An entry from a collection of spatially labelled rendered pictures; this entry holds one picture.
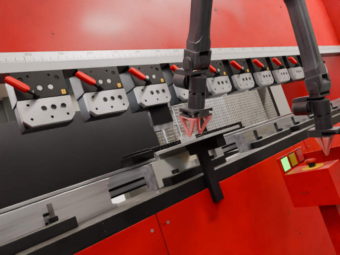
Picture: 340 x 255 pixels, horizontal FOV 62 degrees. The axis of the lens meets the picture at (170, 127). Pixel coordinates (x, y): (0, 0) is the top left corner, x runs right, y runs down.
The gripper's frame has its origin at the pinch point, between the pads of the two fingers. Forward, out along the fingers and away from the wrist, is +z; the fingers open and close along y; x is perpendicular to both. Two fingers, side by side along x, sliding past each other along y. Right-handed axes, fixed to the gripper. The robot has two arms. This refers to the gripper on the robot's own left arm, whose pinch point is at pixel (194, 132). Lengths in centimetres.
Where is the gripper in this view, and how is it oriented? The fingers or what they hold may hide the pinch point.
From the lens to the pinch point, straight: 98.8
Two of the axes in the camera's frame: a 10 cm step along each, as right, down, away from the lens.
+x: 6.6, 2.5, -7.0
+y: -7.5, 1.9, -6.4
